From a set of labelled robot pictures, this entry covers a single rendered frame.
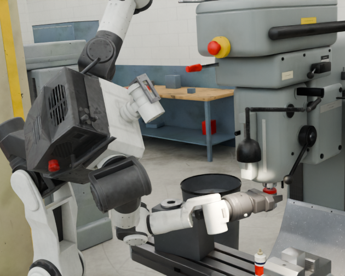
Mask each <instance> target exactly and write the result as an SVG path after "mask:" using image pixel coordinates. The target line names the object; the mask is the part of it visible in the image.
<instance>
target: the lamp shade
mask: <svg viewBox="0 0 345 276"><path fill-rule="evenodd" d="M260 160H261V149H260V145H259V144H258V142H257V141H255V140H254V139H249V140H247V139H243V140H242V141H241V142H239V143H238V147H237V161H238V162H241V163H255V162H259V161H260Z"/></svg>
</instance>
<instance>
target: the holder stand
mask: <svg viewBox="0 0 345 276"><path fill-rule="evenodd" d="M185 203H186V202H183V201H182V200H180V199H176V198H170V199H165V200H162V201H161V202H160V204H158V205H156V206H154V207H153V208H152V213H153V212H159V211H170V210H176V209H182V207H183V206H184V204H185ZM198 209H202V205H198V206H196V207H195V209H194V210H193V212H192V216H193V227H191V228H184V229H178V230H174V231H170V232H167V233H163V234H157V235H154V247H155V250H158V251H162V252H166V253H169V254H173V255H177V256H181V257H185V258H190V259H193V260H197V261H201V260H202V259H203V258H204V257H205V256H206V255H208V254H209V253H210V252H212V251H213V249H214V248H215V246H214V235H213V234H208V233H207V229H206V224H205V219H202V220H197V219H196V218H195V215H194V212H195V210H198Z"/></svg>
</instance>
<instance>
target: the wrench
mask: <svg viewBox="0 0 345 276"><path fill-rule="evenodd" d="M209 1H219V0H182V1H178V3H202V2H209Z"/></svg>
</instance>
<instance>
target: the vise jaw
mask: <svg viewBox="0 0 345 276"><path fill-rule="evenodd" d="M263 273H264V274H266V275H269V276H305V268H303V267H301V266H298V265H295V264H293V263H290V262H287V261H284V260H281V259H279V258H276V257H272V258H270V259H269V260H267V261H266V263H265V265H264V267H263Z"/></svg>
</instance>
